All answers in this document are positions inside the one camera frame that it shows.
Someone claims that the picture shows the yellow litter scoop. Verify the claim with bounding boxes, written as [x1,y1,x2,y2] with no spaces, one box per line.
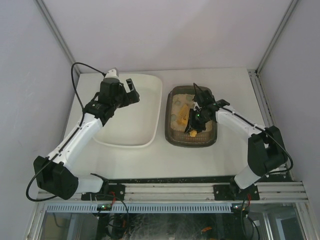
[176,104,198,138]

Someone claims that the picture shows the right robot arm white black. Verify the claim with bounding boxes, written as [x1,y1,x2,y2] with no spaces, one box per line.
[184,89,291,191]

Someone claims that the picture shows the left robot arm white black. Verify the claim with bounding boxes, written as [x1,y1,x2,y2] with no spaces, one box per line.
[33,76,140,200]

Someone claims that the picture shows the dark grey litter box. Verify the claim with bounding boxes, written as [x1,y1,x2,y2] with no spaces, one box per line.
[165,85,218,148]

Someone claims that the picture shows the white plastic tub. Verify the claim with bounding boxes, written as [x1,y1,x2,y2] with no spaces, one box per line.
[93,73,163,148]

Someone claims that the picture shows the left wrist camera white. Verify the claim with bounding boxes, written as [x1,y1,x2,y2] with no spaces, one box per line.
[104,68,119,79]

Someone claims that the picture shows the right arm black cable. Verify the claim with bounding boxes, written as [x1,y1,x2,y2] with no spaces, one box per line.
[192,82,294,173]

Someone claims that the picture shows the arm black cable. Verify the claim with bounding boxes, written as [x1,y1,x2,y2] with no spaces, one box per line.
[25,61,106,202]
[192,82,294,173]

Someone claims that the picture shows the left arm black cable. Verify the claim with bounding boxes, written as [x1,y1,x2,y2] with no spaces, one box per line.
[25,61,106,202]

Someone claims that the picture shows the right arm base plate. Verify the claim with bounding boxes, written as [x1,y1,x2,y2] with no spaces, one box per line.
[213,176,260,201]

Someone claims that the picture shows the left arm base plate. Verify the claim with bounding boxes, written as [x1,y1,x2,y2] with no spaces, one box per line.
[81,181,126,201]

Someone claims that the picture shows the aluminium front rail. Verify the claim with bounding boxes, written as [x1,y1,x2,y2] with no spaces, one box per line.
[36,181,309,203]

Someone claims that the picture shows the grey slotted cable duct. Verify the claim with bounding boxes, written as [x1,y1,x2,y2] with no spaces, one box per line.
[45,203,233,214]

